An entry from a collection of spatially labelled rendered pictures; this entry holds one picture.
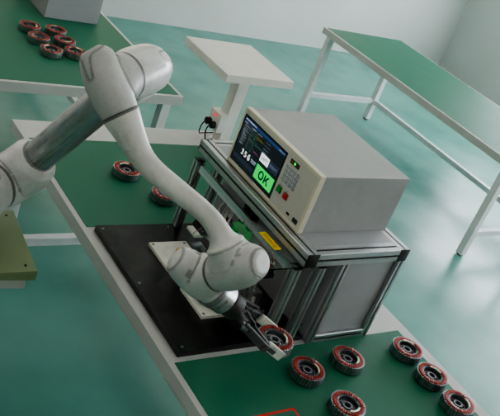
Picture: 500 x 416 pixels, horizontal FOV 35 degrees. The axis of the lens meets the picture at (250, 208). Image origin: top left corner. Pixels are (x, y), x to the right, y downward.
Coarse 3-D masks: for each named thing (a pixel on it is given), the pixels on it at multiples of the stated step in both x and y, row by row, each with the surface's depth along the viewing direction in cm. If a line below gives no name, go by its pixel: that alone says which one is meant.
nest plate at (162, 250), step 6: (150, 246) 274; (156, 246) 274; (162, 246) 276; (168, 246) 277; (174, 246) 278; (180, 246) 280; (186, 246) 281; (156, 252) 271; (162, 252) 272; (168, 252) 274; (162, 258) 269; (168, 258) 270; (162, 264) 268
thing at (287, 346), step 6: (264, 324) 232; (270, 324) 232; (264, 330) 229; (270, 330) 231; (276, 330) 232; (282, 330) 232; (270, 336) 229; (276, 336) 230; (282, 336) 231; (288, 336) 231; (276, 342) 228; (282, 342) 231; (288, 342) 229; (282, 348) 225; (288, 348) 226; (288, 354) 227
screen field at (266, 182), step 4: (256, 168) 260; (260, 168) 258; (256, 172) 260; (260, 172) 258; (264, 172) 257; (252, 176) 261; (256, 176) 260; (260, 176) 258; (264, 176) 257; (268, 176) 255; (260, 180) 258; (264, 180) 257; (268, 180) 255; (272, 180) 253; (264, 184) 257; (268, 184) 255; (272, 184) 253; (264, 188) 257; (268, 188) 255; (268, 192) 255
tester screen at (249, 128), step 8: (248, 120) 263; (248, 128) 263; (256, 128) 260; (240, 136) 267; (248, 136) 263; (256, 136) 260; (264, 136) 257; (240, 144) 267; (248, 144) 263; (256, 144) 260; (264, 144) 257; (272, 144) 253; (248, 152) 263; (256, 152) 260; (264, 152) 257; (272, 152) 253; (280, 152) 250; (256, 160) 260; (272, 160) 253; (280, 160) 250; (264, 168) 257; (272, 176) 253
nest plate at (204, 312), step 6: (180, 288) 259; (186, 294) 256; (192, 300) 254; (192, 306) 253; (198, 306) 253; (204, 306) 254; (198, 312) 251; (204, 312) 251; (210, 312) 253; (204, 318) 250; (210, 318) 252
